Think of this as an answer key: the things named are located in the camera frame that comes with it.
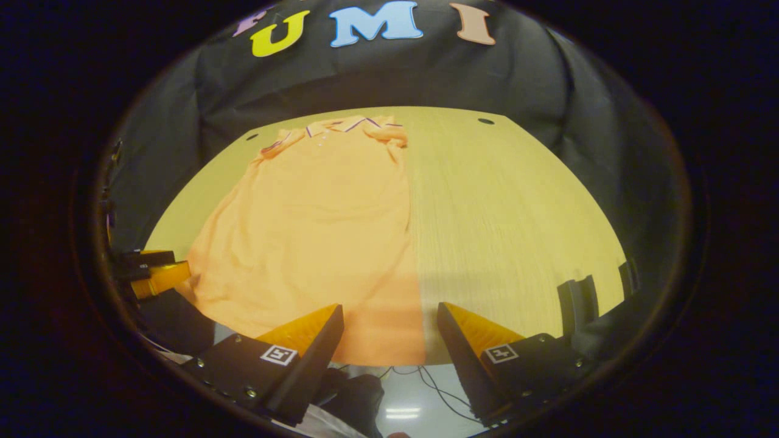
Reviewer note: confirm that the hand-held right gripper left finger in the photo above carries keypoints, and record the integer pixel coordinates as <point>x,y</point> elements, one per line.
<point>316,371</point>

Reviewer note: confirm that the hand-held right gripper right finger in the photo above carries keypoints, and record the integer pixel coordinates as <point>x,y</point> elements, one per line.
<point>468,371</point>

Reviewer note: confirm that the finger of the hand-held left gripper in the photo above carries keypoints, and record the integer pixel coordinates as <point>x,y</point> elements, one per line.
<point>161,280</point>
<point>149,260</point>

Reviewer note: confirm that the orange T-shirt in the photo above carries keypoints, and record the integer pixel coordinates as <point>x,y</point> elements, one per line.
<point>316,231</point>

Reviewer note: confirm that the person's dark clothing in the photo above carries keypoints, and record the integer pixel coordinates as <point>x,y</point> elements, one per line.
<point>176,322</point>

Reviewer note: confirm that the black backdrop cloth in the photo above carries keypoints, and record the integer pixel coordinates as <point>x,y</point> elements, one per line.
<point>426,73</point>

